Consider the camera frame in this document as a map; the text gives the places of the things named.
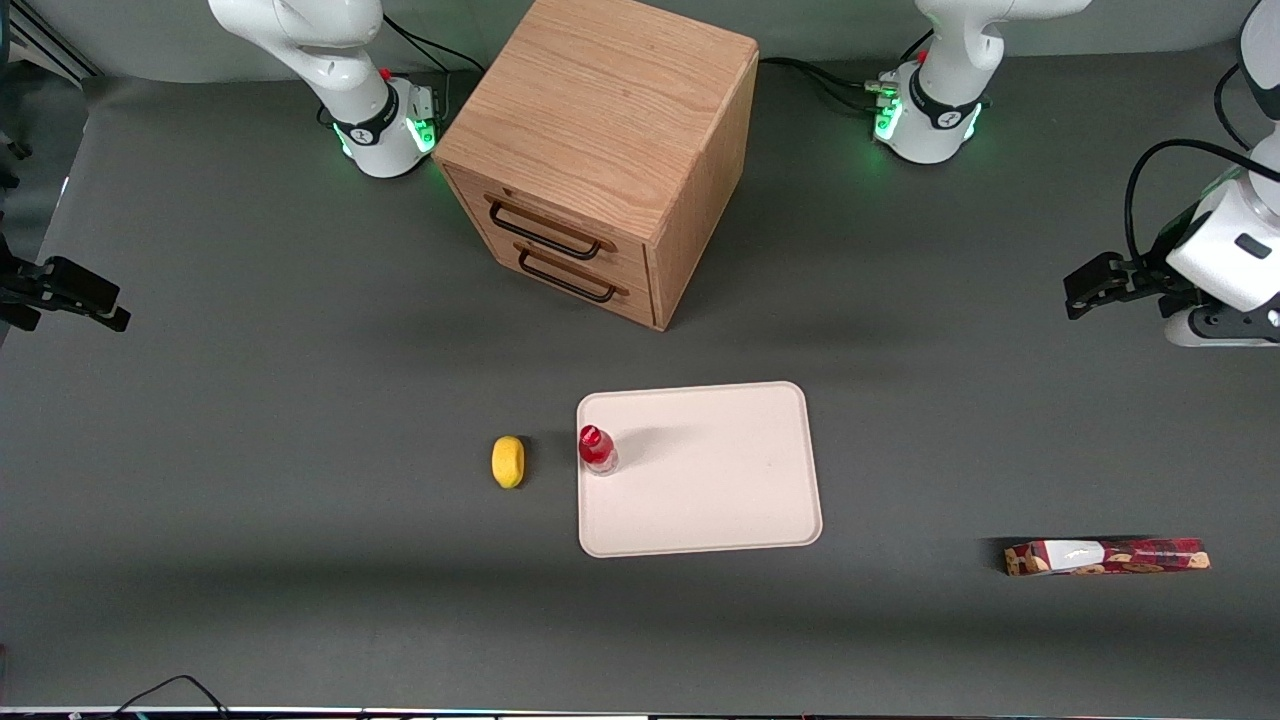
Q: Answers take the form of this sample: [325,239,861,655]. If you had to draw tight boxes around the beige rectangular tray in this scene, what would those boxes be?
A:
[576,381,823,559]

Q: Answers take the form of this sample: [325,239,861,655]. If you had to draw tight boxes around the black metal drawer handle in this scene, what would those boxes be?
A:
[486,195,614,262]
[515,245,627,305]

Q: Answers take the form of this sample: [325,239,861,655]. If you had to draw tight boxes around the wooden drawer front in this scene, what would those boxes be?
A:
[447,168,653,289]
[493,238,658,328]

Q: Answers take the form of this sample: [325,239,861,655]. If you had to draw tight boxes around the wooden drawer cabinet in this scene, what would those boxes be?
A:
[432,0,761,333]

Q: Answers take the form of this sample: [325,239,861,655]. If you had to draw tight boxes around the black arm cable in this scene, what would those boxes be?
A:
[1123,137,1263,269]
[1213,62,1251,153]

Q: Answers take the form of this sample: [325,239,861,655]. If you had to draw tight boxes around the yellow lemon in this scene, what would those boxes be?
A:
[491,435,526,490]

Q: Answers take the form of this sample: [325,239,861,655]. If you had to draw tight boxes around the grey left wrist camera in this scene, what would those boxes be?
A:
[1163,303,1280,348]

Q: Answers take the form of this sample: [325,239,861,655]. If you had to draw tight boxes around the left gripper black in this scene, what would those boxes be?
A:
[1063,203,1203,322]

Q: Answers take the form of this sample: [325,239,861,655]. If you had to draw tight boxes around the small red bottle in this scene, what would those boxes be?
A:
[578,424,619,477]

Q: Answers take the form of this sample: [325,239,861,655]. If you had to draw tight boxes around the thin black cable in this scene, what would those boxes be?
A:
[105,674,233,720]

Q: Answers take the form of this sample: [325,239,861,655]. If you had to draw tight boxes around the red cookie box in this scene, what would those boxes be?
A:
[1003,538,1212,578]

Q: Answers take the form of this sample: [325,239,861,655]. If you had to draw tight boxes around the aluminium frame rail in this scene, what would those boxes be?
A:
[0,0,103,89]

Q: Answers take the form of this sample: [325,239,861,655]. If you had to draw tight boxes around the grey table cover mat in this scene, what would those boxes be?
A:
[0,40,1280,713]

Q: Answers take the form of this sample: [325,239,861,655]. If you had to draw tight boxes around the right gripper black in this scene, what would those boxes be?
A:
[0,232,132,334]

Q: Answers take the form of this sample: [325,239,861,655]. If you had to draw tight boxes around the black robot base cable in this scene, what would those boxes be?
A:
[757,54,906,119]
[383,14,489,77]

